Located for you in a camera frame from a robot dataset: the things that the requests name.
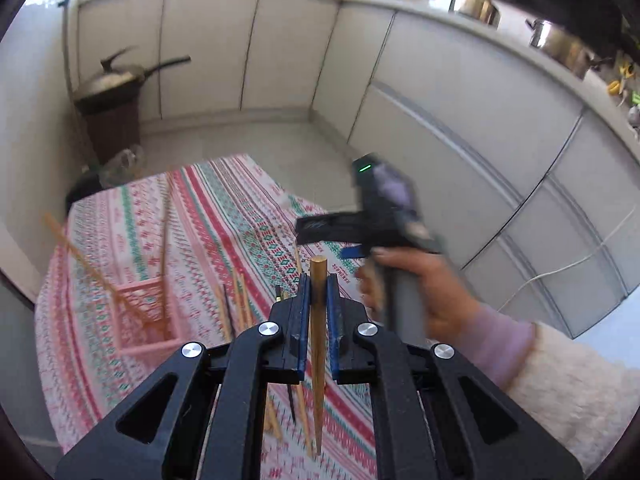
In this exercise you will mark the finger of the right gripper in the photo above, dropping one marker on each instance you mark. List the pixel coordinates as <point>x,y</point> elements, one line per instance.
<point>340,227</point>
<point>353,252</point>

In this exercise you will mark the wooden chopstick on cloth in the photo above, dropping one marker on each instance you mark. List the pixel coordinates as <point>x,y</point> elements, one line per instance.
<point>245,315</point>

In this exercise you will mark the person's right forearm sleeve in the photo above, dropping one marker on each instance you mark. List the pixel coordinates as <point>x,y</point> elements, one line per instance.
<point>587,403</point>

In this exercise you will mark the steel stock pot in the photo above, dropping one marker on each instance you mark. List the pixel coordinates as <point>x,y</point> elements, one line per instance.
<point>564,48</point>

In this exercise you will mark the light wooden chopstick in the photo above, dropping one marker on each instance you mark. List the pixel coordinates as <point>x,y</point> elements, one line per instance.
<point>90,264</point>

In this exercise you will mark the dark brown wicker bin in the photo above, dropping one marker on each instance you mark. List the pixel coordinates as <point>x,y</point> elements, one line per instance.
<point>112,131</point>

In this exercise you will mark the green dustpan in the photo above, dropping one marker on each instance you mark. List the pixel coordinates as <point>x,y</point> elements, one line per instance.
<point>88,184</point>

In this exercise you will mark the person's right hand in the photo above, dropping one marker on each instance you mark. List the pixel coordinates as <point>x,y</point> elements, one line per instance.
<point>448,305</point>

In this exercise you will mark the clear plastic bag on floor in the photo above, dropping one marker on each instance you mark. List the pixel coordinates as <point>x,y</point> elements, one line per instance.
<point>126,166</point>

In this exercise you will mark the black wok with lid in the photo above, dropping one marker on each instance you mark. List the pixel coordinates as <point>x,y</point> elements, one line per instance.
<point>115,85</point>

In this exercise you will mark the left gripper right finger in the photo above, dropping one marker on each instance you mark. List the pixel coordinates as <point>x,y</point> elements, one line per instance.
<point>435,415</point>

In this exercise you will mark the patterned striped tablecloth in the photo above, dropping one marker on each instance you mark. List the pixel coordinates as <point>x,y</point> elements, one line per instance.
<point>226,213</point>

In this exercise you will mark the pink perforated utensil basket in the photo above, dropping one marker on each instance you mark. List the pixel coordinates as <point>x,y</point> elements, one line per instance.
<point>147,345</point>

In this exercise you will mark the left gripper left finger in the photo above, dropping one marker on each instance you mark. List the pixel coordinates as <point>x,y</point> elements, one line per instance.
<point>200,414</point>

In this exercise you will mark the bamboo chopstick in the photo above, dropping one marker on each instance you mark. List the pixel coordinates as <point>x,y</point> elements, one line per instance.
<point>164,244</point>

